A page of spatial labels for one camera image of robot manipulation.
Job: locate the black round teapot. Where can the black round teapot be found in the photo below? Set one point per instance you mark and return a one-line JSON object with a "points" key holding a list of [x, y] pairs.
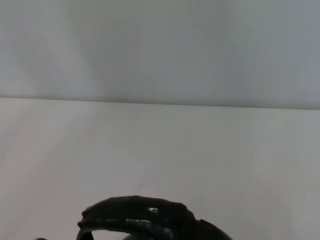
{"points": [[140, 212]]}

